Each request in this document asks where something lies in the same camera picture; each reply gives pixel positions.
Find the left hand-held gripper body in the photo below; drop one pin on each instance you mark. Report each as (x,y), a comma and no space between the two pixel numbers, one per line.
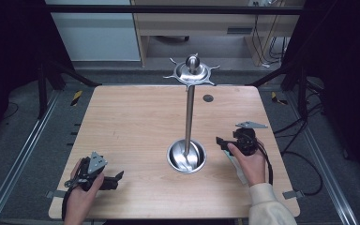
(95,164)

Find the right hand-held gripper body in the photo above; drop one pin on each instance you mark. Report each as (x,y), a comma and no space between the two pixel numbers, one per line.
(247,140)

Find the pale utensil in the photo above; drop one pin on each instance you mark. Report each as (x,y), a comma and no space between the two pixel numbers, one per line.
(237,168)

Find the person's right hand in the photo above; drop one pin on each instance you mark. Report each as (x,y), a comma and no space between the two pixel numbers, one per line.
(251,167)

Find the person's left hand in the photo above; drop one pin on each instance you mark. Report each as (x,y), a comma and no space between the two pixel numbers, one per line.
(81,200)

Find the steel utensil stand with hooks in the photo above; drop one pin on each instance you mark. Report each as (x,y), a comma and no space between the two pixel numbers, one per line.
(189,125)

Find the dark round table grommet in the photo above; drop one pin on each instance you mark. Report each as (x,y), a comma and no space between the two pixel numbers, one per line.
(208,98)

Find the grey table clamp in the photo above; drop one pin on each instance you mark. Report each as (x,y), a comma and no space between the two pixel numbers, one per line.
(293,194)
(55,194)

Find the yellow black tape piece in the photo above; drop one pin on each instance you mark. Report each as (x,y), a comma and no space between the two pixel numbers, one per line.
(276,98)
(76,97)

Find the black curtain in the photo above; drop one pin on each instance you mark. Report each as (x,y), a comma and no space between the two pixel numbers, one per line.
(9,56)
(347,78)

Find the light wooden desk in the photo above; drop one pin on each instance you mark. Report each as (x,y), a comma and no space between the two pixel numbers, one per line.
(200,22)

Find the white cabinet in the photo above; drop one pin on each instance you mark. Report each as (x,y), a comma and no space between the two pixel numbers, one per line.
(97,34)

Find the black metal stand frame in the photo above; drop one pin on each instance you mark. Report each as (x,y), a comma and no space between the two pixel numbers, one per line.
(48,78)
(293,78)

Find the aluminium floor rail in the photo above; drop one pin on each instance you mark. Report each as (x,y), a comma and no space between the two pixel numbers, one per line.
(15,162)
(325,175)

